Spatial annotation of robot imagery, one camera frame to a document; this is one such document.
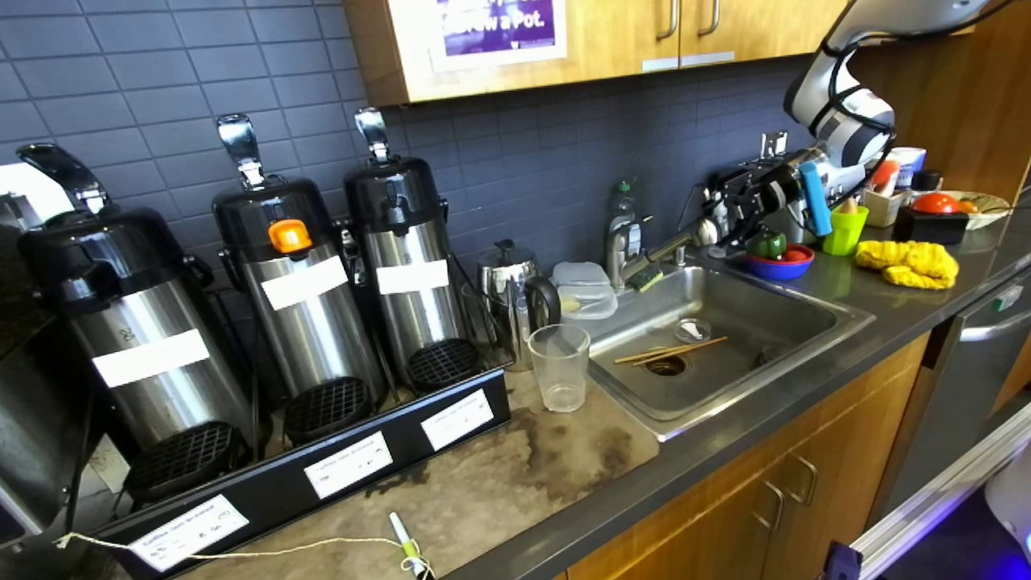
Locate chrome sink tap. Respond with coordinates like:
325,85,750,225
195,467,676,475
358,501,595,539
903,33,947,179
602,216,704,297

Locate clear plastic cup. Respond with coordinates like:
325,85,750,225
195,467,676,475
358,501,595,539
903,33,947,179
527,319,595,419

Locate metal robot stand frame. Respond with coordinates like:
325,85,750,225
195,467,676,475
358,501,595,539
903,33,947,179
821,399,1031,580

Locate silver wall outlet plate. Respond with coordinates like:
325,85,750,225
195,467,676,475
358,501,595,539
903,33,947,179
758,129,793,163

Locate steel black airpot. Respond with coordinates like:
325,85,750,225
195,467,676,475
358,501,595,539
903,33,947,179
342,102,486,397
12,142,260,501

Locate black coffee brewer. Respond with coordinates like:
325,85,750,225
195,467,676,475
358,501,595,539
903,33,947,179
0,156,108,554

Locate purple white sign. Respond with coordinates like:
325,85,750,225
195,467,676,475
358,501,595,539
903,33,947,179
432,0,572,64

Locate white red carton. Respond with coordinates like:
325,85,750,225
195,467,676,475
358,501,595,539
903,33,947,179
863,146,928,200

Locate clear hand soap pump bottle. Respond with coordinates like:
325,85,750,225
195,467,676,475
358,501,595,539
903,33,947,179
700,213,738,263

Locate wooden lower cabinet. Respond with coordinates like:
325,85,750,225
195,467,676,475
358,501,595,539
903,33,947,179
558,335,933,580

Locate clear plastic food container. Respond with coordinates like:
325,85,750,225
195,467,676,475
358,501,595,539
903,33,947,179
549,256,622,323

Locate black airpot rack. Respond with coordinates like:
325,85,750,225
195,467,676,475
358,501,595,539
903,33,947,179
78,367,512,575

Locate stainless steel sink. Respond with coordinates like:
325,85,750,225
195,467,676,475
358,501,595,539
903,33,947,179
584,255,880,443

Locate steel pitcher with black handle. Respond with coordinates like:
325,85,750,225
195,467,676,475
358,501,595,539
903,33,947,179
477,235,565,360

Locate metal lower cabinet handle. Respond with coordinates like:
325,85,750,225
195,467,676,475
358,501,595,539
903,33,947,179
747,475,786,535
786,452,821,505

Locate tall wooden side panel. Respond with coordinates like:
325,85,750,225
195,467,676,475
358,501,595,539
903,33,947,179
856,8,1031,204

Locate white marker pen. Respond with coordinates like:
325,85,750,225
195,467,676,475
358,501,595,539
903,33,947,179
383,508,440,580

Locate wooden cabinet door with sign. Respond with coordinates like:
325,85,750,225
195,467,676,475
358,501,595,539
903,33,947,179
387,0,688,102

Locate black bowl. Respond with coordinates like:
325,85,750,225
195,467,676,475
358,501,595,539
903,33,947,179
893,204,972,248

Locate yellow cloth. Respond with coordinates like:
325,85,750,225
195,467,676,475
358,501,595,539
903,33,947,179
851,235,964,292

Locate green bell pepper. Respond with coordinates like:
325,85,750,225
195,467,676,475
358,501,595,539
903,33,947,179
750,225,791,261

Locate wooden chopstick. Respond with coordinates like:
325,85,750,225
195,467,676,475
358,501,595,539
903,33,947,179
614,338,727,369
614,335,733,367

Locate red tomato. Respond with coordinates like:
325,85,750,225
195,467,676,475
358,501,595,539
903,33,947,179
913,185,967,220

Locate wide wooden cabinet door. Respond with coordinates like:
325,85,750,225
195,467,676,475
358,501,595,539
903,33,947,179
679,0,851,68

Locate pale plate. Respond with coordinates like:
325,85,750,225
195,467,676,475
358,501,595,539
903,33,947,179
945,185,1014,235

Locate steel airpot with orange tab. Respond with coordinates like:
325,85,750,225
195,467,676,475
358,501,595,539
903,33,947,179
211,108,390,443

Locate stainless dishwasher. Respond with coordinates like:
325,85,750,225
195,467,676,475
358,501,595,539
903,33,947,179
867,267,1031,526

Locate blue bowl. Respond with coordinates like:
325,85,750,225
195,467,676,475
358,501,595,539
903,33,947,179
747,241,818,285

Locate beige stained counter mat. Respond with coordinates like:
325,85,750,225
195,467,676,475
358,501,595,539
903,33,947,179
174,369,665,580

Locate thin white cord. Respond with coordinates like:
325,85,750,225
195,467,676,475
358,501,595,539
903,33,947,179
51,526,416,567

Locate green sponge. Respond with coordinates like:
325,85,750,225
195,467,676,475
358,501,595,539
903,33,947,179
624,261,670,297

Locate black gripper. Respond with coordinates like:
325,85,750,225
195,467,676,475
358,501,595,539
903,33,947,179
704,161,810,232

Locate small white container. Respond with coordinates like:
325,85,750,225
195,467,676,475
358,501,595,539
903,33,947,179
860,189,905,232

